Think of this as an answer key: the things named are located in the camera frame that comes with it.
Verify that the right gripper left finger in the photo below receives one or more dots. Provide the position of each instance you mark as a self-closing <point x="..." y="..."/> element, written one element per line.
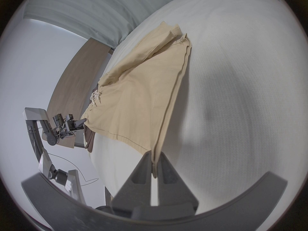
<point x="134" y="186"/>

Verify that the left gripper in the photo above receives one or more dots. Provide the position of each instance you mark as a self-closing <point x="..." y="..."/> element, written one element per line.
<point x="68" y="130"/>

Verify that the bed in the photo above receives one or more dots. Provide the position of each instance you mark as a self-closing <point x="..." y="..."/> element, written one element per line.
<point x="228" y="80"/>

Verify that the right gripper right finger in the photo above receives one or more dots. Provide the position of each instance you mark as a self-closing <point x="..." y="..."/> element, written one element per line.
<point x="172" y="186"/>

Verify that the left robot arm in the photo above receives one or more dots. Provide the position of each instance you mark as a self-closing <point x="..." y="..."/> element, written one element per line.
<point x="49" y="133"/>

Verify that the brown garment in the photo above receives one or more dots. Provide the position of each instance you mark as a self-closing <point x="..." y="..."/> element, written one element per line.
<point x="89" y="141"/>

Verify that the white curtain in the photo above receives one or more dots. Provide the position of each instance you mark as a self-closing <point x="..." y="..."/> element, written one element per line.
<point x="84" y="8"/>

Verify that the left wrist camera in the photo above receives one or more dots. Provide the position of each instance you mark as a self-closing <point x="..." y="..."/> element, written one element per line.
<point x="69" y="117"/>

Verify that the beige shorts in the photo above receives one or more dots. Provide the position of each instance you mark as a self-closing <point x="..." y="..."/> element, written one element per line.
<point x="139" y="92"/>

